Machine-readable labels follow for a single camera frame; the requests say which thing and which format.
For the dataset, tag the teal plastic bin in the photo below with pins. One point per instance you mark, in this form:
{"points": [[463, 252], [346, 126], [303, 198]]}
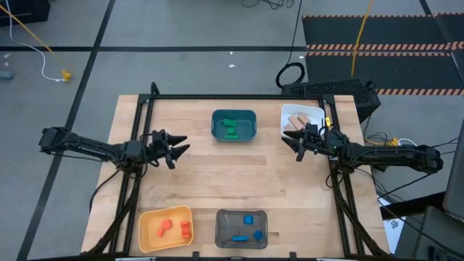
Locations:
{"points": [[246, 125]]}

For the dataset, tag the blue cube block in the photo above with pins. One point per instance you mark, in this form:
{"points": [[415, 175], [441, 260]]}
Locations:
{"points": [[248, 219]]}

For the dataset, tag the small grey floor object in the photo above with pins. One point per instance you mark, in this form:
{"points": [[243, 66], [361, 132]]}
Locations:
{"points": [[5, 75]]}

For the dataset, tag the grey monitor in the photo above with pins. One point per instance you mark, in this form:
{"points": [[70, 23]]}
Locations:
{"points": [[456, 181]]}

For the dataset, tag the white paper sheet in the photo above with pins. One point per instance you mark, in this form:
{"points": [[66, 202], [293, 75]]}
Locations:
{"points": [[393, 228]]}

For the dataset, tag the black box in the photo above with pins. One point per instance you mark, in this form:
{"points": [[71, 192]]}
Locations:
{"points": [[21, 11]]}

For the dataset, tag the yellow plastic bin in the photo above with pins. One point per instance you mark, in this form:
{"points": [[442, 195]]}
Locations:
{"points": [[148, 221]]}

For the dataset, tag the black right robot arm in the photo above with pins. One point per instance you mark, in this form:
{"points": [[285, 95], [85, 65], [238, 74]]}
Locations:
{"points": [[391, 156]]}

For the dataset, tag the black metal table frame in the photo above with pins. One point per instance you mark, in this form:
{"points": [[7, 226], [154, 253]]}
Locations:
{"points": [[235, 96]]}

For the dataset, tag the grey see-through plastic bin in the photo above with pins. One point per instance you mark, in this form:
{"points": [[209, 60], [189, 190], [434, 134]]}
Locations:
{"points": [[232, 223]]}

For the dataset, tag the blue rectangular block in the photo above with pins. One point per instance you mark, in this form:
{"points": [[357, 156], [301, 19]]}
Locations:
{"points": [[240, 238]]}

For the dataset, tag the red arch block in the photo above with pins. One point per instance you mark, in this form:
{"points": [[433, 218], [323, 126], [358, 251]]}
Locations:
{"points": [[185, 229]]}

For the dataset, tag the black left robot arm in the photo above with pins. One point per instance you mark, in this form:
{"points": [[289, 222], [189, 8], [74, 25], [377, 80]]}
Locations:
{"points": [[90, 146]]}

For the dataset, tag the dark grey cabinet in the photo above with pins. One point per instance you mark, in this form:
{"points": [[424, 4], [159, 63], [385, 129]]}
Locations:
{"points": [[435, 235]]}

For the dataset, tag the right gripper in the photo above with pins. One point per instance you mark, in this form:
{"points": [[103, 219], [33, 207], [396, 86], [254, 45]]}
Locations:
{"points": [[315, 141]]}

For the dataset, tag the white plastic bin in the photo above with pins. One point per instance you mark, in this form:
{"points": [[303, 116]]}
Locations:
{"points": [[315, 112]]}

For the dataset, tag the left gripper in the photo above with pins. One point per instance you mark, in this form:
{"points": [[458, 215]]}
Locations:
{"points": [[159, 148]]}

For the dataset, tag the green rectangular block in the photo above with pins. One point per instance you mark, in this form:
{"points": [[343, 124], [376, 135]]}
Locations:
{"points": [[229, 122]]}

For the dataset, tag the long natural wood block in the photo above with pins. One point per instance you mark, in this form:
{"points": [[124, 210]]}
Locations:
{"points": [[295, 123]]}

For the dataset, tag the green cube block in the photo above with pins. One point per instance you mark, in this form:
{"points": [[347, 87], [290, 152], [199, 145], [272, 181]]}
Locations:
{"points": [[230, 130]]}

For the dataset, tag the black hazard-striped floor mat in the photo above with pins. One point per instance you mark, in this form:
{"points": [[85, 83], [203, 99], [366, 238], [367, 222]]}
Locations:
{"points": [[398, 32]]}

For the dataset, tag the yellow plug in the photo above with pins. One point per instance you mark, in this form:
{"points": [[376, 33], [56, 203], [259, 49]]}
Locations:
{"points": [[394, 141]]}

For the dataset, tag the blue half-round block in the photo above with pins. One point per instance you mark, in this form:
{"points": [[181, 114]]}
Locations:
{"points": [[258, 235]]}

